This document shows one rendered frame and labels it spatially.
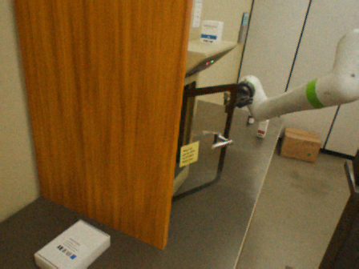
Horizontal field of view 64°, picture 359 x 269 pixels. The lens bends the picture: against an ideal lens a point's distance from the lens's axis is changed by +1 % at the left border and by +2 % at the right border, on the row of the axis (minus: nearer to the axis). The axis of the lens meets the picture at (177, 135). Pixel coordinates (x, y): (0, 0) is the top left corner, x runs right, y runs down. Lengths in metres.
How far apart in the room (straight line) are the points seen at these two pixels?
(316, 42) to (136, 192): 3.22
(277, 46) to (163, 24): 3.21
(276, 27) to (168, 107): 3.19
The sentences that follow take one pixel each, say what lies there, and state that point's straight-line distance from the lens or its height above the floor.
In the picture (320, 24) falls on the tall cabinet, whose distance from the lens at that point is 3.76.
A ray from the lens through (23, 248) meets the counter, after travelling 0.97.
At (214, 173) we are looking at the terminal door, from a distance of 1.07.
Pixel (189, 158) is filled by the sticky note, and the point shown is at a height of 1.15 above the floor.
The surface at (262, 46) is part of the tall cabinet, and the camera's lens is 3.82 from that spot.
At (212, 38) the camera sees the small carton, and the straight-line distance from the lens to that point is 0.87.
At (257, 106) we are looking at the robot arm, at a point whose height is 1.21.
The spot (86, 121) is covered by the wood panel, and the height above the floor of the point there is 1.29.
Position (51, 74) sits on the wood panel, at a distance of 0.87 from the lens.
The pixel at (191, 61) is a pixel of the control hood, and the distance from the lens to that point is 0.71.
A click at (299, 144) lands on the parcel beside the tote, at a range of 3.67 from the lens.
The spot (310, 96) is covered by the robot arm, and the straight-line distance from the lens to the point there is 1.17.
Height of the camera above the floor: 1.62
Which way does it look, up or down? 25 degrees down
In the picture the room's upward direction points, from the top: 6 degrees clockwise
